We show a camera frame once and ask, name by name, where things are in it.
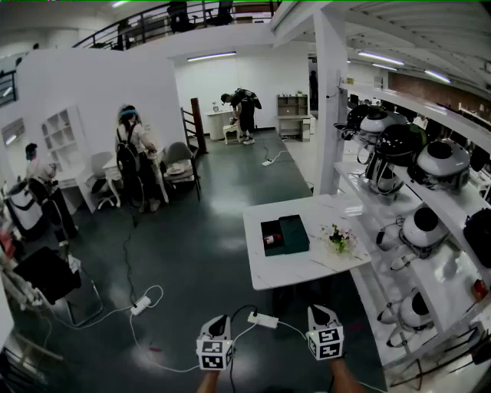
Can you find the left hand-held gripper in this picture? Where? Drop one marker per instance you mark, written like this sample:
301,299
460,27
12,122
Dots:
211,351

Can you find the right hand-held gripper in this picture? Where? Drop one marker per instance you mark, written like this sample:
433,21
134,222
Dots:
326,341

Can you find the dark green gift box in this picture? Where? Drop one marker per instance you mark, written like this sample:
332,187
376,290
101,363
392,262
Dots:
295,234

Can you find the red round object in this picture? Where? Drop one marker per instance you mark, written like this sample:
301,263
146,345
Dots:
271,240

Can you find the person's left forearm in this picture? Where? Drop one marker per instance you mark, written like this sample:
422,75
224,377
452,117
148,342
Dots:
209,384

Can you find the person's right forearm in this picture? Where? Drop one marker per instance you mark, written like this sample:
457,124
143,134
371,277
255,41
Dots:
343,378

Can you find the white power strip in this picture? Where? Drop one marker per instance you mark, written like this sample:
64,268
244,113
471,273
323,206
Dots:
140,305
267,162
262,319

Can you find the pink flower bouquet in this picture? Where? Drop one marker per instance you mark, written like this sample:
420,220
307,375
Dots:
339,238

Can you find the white helmet with black top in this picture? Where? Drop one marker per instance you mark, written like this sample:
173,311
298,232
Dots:
412,312
441,161
379,123
422,226

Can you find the white shelf rack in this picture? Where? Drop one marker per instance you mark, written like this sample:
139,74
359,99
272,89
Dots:
441,268

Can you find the pink cloth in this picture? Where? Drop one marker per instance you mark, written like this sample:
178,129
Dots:
176,169

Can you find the grey chair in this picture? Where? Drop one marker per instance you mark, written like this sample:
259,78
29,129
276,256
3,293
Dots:
178,151

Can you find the black seat metal chair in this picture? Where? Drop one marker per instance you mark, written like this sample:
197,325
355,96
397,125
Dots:
46,272

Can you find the glossy black helmet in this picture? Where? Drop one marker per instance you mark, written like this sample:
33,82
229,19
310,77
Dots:
399,144

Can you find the white dressing table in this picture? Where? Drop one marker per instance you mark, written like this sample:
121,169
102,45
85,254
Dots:
115,165

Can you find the white stool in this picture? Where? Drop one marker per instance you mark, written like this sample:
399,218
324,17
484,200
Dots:
232,130

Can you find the black stair railing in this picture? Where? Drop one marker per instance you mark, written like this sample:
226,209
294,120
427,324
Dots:
188,126

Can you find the white square pillar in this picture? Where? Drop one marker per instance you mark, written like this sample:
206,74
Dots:
330,115

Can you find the white office chair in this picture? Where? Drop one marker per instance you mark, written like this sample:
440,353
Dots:
101,161

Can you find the white curved desk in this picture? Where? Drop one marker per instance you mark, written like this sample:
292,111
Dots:
216,123

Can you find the wooden shelf cabinet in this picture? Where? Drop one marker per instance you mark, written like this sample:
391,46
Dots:
291,115

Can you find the matte black helmet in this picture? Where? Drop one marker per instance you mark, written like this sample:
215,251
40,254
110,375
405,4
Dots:
356,115

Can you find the white bookshelf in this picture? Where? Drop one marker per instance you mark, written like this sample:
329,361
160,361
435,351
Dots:
63,134

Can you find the ceiling light tube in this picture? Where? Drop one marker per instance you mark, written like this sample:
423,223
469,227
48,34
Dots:
437,76
211,56
379,58

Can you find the black office chair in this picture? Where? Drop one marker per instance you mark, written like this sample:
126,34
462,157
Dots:
180,17
220,11

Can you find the black balcony railing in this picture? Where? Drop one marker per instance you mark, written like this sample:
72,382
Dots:
145,23

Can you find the brown wooden post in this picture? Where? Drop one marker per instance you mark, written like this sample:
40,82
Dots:
197,123

